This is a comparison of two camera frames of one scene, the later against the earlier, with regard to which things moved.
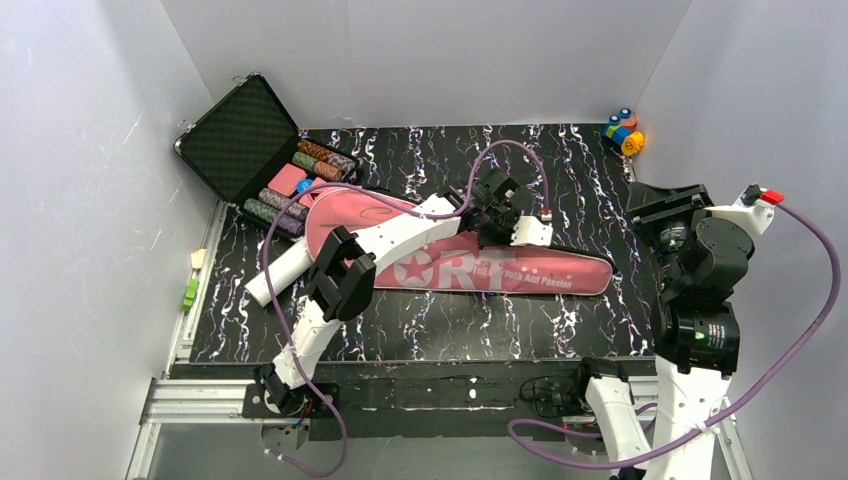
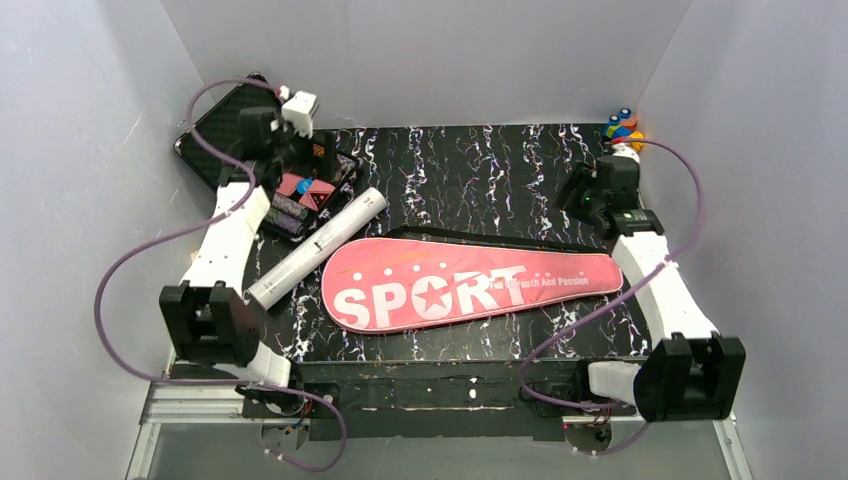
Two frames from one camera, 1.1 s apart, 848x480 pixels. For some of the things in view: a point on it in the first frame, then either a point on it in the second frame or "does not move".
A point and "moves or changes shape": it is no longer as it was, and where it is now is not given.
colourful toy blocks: (621, 129) does not move
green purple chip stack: (269, 212) does not move
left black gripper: (495, 216) -> (310, 158)
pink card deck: (286, 179) does not move
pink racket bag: (466, 263) moves or changes shape
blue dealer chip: (304, 184) does not move
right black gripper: (667, 201) -> (577, 195)
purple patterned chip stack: (279, 200) does not move
